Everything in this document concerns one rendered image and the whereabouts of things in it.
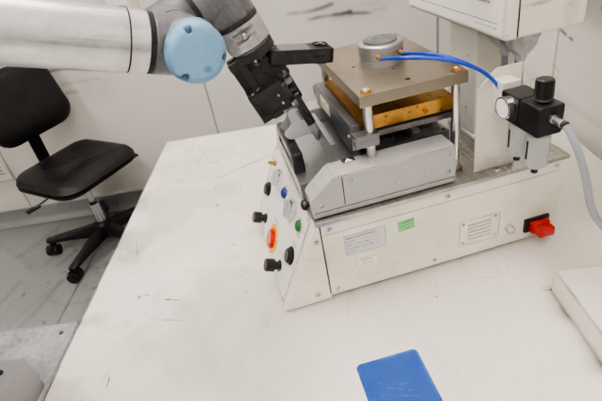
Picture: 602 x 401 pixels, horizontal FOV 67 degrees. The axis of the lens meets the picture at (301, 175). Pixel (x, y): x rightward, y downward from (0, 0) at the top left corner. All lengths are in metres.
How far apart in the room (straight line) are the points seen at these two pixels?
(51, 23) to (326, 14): 1.84
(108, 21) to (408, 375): 0.62
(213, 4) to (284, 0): 1.58
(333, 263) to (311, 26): 1.66
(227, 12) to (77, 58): 0.25
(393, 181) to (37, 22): 0.53
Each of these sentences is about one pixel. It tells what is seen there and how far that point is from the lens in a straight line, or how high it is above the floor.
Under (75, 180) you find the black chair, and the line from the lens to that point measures 2.23.
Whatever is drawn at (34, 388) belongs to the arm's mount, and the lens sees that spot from 0.92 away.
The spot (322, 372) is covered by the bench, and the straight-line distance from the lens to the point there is 0.76.
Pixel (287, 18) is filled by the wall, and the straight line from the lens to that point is 2.30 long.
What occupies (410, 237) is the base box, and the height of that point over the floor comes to 0.84.
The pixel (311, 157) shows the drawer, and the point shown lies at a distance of 0.83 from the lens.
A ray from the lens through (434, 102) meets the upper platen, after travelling 0.79.
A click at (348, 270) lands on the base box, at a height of 0.81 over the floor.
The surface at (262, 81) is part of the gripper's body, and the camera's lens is 0.78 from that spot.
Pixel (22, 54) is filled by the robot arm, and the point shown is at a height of 1.28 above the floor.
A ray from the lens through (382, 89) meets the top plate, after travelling 0.71.
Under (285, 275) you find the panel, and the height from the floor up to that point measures 0.79.
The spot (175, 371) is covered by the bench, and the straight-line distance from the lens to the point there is 0.84.
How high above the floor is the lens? 1.37
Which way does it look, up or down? 31 degrees down
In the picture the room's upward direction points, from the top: 11 degrees counter-clockwise
